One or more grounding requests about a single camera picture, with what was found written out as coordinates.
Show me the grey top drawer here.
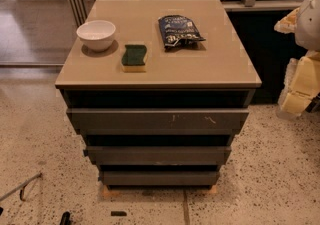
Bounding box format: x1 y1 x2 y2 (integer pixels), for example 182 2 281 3
67 108 249 135

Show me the grey bottom drawer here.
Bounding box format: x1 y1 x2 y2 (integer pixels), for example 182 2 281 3
99 171 219 186

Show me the dark blue snack bag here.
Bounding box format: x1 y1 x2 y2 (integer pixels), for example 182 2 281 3
158 15 205 49

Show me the black object at right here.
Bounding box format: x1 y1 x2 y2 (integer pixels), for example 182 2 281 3
306 93 320 113

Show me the green yellow sponge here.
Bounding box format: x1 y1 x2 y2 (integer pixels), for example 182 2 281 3
121 44 148 73

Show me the black object at floor edge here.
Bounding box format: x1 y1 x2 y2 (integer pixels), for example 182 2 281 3
60 212 71 225

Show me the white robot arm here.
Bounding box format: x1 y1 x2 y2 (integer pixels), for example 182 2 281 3
274 0 320 119

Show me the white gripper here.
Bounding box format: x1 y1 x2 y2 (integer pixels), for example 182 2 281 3
274 8 320 115

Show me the grey drawer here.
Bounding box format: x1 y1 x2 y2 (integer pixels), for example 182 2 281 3
67 108 249 135
84 146 231 165
99 171 219 186

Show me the small black floor block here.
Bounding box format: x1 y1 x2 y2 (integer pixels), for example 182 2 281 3
111 211 127 217

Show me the white ceramic bowl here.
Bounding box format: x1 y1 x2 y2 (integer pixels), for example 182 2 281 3
76 20 116 52

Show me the grey metal rod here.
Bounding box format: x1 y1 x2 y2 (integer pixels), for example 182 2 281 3
0 172 42 201

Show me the grey drawer cabinet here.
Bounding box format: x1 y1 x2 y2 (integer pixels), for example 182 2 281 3
54 0 263 199

